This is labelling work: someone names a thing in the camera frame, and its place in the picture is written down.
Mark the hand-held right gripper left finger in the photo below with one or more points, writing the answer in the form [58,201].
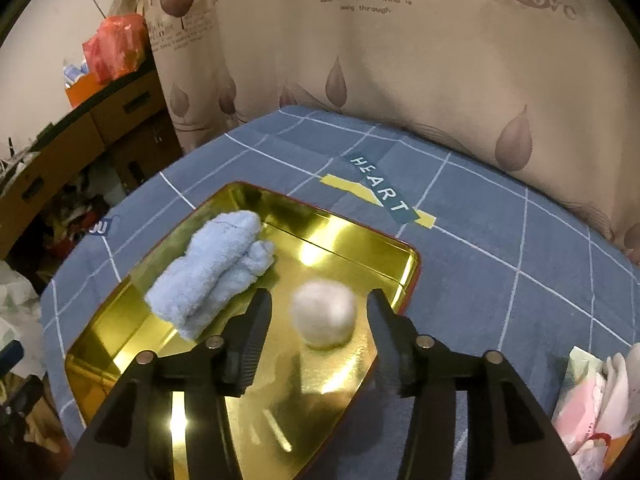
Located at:
[256,332]

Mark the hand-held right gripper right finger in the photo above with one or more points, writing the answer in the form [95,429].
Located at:
[382,340]

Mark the white fluffy sock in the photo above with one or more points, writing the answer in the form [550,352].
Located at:
[324,312]

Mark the light blue towel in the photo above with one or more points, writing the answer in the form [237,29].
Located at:
[210,270]

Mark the dark red gold tin box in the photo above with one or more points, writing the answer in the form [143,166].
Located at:
[320,245]

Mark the pink green wipes packet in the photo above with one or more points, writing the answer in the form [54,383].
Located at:
[580,395]

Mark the blue checked bedsheet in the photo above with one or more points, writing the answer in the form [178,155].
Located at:
[475,210]

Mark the dark clutter pile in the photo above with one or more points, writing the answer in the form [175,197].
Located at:
[75,220]

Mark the white plastic bag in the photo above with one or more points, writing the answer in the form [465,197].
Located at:
[17,310]

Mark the wooden desk with drawers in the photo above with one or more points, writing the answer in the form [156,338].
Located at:
[55,155]

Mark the beige leaf print curtain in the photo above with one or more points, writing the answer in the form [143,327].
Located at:
[400,60]

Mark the orange box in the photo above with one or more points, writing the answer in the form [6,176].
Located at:
[82,90]

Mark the blue white container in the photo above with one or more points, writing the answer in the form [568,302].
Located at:
[75,71]

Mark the red plastic bag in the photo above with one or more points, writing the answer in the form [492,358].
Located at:
[117,45]

